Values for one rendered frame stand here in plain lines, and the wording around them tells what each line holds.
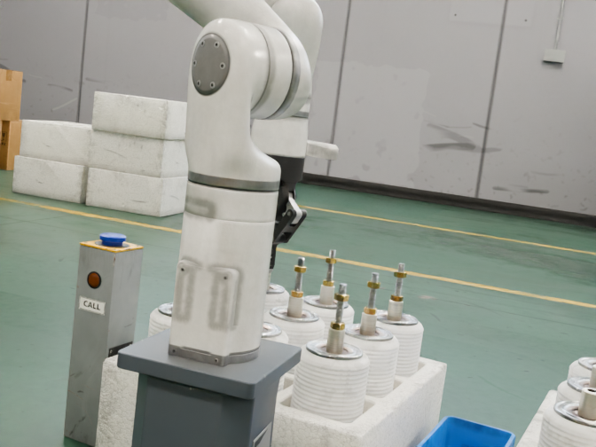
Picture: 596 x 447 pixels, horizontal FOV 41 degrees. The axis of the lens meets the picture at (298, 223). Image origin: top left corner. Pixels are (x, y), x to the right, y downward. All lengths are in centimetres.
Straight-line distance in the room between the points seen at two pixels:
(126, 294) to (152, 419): 48
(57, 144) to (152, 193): 57
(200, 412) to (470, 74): 564
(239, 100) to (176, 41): 635
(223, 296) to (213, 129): 16
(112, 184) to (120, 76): 353
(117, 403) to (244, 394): 43
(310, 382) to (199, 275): 30
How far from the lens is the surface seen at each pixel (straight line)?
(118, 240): 126
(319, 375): 102
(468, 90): 630
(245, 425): 80
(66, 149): 404
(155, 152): 377
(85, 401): 132
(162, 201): 378
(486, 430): 128
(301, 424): 102
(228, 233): 77
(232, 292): 77
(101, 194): 390
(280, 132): 103
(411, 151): 635
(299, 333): 117
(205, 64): 78
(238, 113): 75
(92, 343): 129
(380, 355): 113
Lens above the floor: 55
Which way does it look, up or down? 8 degrees down
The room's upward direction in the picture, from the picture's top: 7 degrees clockwise
